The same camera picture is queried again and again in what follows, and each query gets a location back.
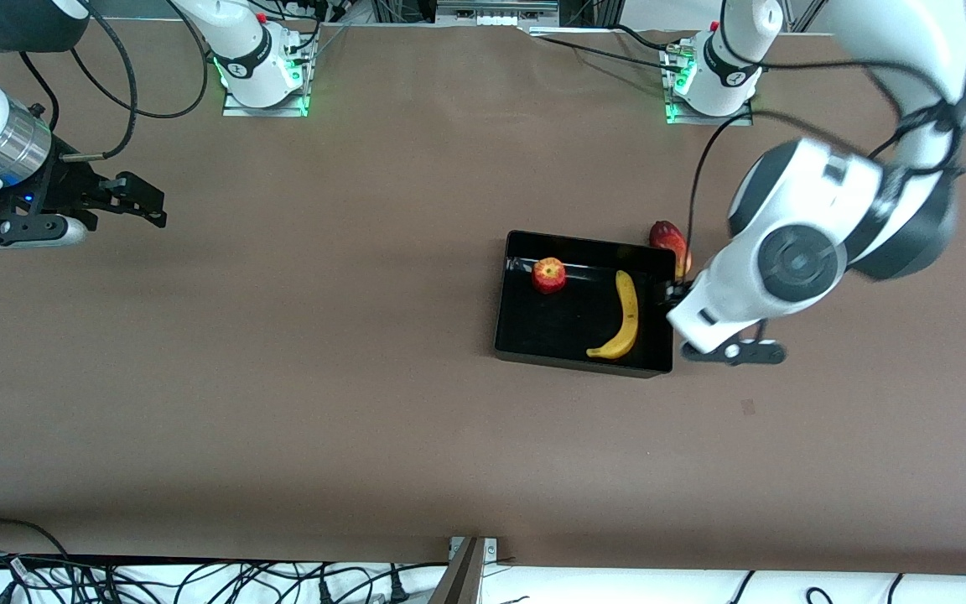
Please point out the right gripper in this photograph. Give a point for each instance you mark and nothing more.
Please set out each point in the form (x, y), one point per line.
(66, 191)

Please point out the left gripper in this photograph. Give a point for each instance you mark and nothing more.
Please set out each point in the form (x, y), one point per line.
(672, 292)

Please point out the yellow banana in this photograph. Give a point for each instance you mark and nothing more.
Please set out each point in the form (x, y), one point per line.
(627, 323)

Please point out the black plastic box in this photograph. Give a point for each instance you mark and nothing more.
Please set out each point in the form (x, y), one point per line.
(567, 331)

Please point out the red apple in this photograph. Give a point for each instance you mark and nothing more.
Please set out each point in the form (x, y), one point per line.
(549, 275)

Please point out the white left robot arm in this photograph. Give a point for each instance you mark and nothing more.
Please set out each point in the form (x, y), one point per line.
(802, 210)

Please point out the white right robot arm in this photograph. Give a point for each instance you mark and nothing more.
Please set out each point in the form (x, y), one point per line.
(236, 33)

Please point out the red yellow mango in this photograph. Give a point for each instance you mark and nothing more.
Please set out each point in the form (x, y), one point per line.
(667, 237)

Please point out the silver device with ports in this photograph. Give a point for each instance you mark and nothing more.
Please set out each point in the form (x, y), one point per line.
(491, 8)

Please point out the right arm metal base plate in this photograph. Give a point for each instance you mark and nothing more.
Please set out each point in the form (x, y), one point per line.
(236, 109)

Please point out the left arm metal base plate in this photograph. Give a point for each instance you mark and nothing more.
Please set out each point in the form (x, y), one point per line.
(743, 117)

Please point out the metal table edge bracket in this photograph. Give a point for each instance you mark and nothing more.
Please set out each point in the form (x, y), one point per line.
(462, 579)

